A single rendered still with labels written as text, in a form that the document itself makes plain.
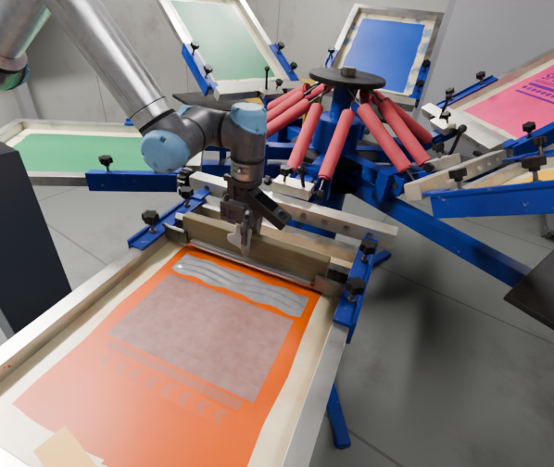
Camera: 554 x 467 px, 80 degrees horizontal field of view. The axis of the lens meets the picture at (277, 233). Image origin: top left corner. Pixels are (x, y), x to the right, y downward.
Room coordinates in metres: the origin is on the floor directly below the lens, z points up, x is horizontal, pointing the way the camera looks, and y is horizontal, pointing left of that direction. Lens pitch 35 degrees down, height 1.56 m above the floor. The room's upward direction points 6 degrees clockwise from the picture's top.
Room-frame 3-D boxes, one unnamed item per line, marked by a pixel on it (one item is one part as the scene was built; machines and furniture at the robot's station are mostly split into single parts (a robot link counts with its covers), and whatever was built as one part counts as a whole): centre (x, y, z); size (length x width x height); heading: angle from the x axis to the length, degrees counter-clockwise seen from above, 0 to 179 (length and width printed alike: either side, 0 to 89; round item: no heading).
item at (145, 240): (0.80, 0.31, 0.98); 0.30 x 0.05 x 0.07; 161
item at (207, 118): (0.69, 0.18, 1.31); 0.11 x 0.11 x 0.08; 78
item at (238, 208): (0.69, 0.09, 1.16); 0.09 x 0.08 x 0.12; 71
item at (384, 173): (1.48, -0.22, 0.99); 0.82 x 0.79 x 0.12; 161
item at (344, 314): (0.62, -0.21, 0.98); 0.30 x 0.05 x 0.07; 161
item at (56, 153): (1.31, 0.67, 1.05); 1.08 x 0.61 x 0.23; 101
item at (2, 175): (0.70, 0.76, 0.60); 0.18 x 0.18 x 1.20; 60
